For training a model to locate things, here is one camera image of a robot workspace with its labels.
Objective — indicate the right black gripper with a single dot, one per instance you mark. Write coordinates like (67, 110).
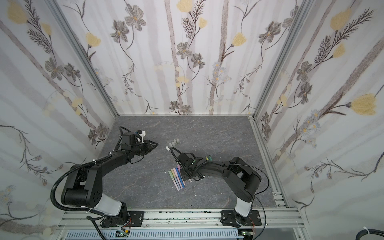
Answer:
(186, 167)

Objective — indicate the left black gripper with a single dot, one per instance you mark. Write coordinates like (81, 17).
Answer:
(147, 143)

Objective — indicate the purple cap pink pen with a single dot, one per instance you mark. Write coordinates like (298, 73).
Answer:
(180, 174)

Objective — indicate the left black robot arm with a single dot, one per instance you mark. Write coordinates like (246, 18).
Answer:
(83, 190)

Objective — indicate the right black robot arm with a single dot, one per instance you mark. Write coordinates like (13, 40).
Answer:
(241, 178)

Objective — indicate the tan cap blue pen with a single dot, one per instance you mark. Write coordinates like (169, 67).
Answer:
(176, 181)

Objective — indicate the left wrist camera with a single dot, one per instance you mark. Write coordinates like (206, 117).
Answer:
(133, 138)

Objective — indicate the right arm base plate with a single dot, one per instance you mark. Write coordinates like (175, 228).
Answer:
(230, 218)

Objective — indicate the white perforated cable duct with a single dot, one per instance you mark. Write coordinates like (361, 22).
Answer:
(176, 234)

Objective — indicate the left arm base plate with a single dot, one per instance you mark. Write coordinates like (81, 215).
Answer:
(127, 218)

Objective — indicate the aluminium mounting rail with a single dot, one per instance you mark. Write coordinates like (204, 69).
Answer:
(192, 218)

